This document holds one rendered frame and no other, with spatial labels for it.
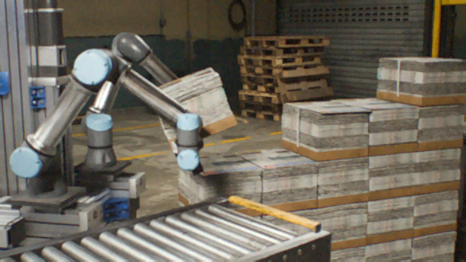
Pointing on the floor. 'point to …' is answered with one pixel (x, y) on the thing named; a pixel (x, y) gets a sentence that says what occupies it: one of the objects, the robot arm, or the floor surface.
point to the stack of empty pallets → (271, 102)
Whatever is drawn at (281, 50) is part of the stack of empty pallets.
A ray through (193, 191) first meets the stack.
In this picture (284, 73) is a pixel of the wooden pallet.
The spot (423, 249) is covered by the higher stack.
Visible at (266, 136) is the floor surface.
